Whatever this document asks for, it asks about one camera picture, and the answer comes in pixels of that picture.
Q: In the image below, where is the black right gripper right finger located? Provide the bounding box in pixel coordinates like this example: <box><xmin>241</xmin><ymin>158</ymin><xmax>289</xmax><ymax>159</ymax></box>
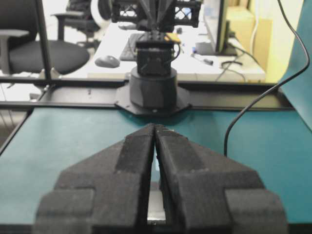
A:
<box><xmin>155</xmin><ymin>125</ymin><xmax>288</xmax><ymax>234</ymax></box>

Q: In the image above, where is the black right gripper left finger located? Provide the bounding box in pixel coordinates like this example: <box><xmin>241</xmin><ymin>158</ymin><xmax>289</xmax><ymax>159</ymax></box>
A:
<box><xmin>33</xmin><ymin>124</ymin><xmax>155</xmax><ymax>234</ymax></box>

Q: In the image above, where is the black USB cable with plug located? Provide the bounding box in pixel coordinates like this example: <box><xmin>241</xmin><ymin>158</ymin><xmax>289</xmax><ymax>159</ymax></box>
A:
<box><xmin>223</xmin><ymin>0</ymin><xmax>311</xmax><ymax>156</ymax></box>

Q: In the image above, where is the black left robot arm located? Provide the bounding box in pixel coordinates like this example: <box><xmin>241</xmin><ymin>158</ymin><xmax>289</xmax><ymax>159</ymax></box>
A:
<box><xmin>32</xmin><ymin>0</ymin><xmax>201</xmax><ymax>234</ymax></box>

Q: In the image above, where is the black office chair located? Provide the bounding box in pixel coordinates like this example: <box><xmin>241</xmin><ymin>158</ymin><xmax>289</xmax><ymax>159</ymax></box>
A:
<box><xmin>0</xmin><ymin>0</ymin><xmax>90</xmax><ymax>75</ymax></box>
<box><xmin>53</xmin><ymin>0</ymin><xmax>112</xmax><ymax>49</ymax></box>

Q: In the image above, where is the white office desk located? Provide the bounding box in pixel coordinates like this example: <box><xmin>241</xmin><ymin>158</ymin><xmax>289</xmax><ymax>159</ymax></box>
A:
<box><xmin>87</xmin><ymin>23</ymin><xmax>266</xmax><ymax>82</ymax></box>

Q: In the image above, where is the grey computer mouse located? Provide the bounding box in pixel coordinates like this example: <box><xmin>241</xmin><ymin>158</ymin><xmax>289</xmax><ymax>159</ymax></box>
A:
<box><xmin>95</xmin><ymin>56</ymin><xmax>120</xmax><ymax>68</ymax></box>

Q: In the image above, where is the teal backdrop sheet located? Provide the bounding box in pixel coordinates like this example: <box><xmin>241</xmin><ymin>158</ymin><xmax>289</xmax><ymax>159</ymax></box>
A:
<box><xmin>281</xmin><ymin>0</ymin><xmax>312</xmax><ymax>128</ymax></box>

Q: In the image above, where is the black keyboard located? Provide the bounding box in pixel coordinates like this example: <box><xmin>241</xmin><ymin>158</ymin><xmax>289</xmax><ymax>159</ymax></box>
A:
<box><xmin>119</xmin><ymin>33</ymin><xmax>143</xmax><ymax>61</ymax></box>

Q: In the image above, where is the computer monitor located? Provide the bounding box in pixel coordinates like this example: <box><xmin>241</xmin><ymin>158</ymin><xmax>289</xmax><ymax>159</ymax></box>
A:
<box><xmin>203</xmin><ymin>0</ymin><xmax>237</xmax><ymax>57</ymax></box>

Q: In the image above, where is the black vertical frame post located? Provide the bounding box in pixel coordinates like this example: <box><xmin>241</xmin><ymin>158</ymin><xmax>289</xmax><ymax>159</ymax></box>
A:
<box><xmin>34</xmin><ymin>0</ymin><xmax>52</xmax><ymax>80</ymax></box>

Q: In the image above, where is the black aluminium frame rail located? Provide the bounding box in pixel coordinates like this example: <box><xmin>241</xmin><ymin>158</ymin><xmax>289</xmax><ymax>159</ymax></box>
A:
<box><xmin>0</xmin><ymin>76</ymin><xmax>293</xmax><ymax>113</ymax></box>

